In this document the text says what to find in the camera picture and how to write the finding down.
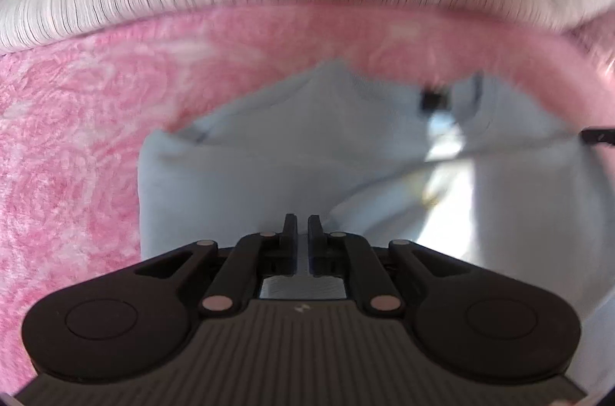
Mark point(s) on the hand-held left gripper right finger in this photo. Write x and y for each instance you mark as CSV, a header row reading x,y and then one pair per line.
x,y
315,238

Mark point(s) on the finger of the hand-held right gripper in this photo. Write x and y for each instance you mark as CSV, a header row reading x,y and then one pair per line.
x,y
435,99
599,136

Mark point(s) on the pink floral blanket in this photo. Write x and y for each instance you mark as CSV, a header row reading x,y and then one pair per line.
x,y
72,146

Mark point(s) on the light blue garment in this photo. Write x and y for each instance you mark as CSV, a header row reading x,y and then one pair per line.
x,y
288,166

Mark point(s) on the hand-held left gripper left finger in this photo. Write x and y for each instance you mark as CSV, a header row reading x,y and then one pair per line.
x,y
290,234

